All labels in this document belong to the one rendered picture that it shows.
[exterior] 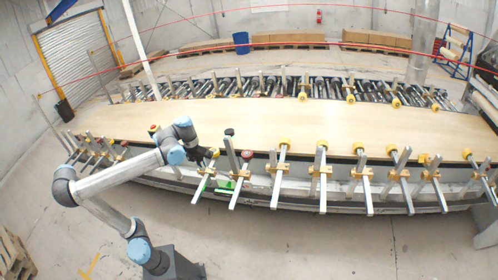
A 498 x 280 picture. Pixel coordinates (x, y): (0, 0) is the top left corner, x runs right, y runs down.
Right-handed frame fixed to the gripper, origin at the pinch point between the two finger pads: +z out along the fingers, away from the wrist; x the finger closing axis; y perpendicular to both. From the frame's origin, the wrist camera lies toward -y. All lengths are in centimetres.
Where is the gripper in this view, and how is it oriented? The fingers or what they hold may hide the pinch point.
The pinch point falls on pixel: (205, 168)
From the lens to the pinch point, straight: 123.9
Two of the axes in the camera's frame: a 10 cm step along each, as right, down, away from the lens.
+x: -2.4, 6.6, -7.2
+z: 1.4, 7.5, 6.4
